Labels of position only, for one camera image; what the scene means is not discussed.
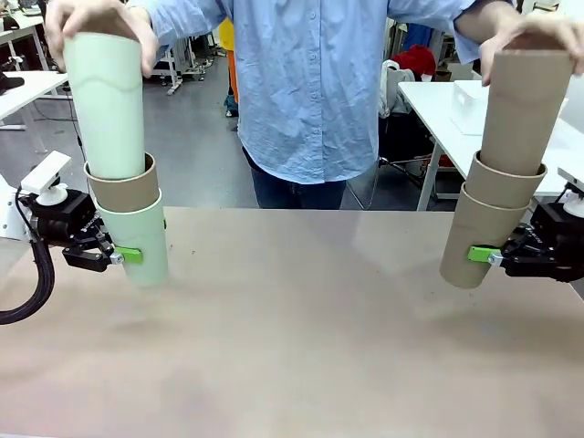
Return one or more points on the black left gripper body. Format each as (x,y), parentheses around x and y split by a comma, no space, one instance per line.
(64,214)

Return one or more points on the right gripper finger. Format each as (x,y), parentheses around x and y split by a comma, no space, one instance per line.
(520,239)
(529,264)

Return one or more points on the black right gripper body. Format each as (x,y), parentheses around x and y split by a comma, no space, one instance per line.
(561,228)

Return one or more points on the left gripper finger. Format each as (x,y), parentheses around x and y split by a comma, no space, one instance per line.
(86,260)
(101,232)

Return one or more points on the tall pale green cup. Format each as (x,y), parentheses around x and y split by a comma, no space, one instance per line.
(107,114)
(141,232)

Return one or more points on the tall brown cup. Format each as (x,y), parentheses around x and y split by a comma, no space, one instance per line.
(125,194)
(497,187)
(479,228)
(524,114)

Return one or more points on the person's right forearm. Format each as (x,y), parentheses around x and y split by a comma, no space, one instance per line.
(173,18)

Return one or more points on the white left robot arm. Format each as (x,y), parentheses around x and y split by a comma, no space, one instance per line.
(9,214)

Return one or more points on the person's left forearm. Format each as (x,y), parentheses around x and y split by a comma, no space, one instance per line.
(479,20)

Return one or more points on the person's left hand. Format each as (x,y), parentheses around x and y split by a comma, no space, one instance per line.
(538,34)

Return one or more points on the person's right hand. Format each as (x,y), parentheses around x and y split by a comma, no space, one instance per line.
(91,16)

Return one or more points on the small white side table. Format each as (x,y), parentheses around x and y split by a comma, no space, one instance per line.
(27,91)

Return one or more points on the black object on table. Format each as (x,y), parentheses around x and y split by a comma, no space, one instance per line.
(9,84)

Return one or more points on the white cardboard box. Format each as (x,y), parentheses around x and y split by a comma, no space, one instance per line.
(470,107)

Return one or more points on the large white side table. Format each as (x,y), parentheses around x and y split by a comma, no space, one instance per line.
(438,100)

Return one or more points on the white background desk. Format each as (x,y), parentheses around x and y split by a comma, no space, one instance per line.
(175,68)

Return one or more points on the white plastic bag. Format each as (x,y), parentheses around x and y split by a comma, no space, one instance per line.
(392,91)

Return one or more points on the red fabric item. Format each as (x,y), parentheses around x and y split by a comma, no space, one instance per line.
(417,59)

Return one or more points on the orange yellow fabric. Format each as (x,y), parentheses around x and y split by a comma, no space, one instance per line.
(232,68)

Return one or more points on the person in blue shirt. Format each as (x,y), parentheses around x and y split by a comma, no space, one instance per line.
(310,91)

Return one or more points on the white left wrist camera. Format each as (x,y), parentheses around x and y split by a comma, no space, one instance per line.
(45,175)

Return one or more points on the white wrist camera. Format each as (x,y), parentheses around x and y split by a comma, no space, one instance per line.
(45,175)
(574,182)

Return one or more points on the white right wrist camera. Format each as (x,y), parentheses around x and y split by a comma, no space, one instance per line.
(574,182)

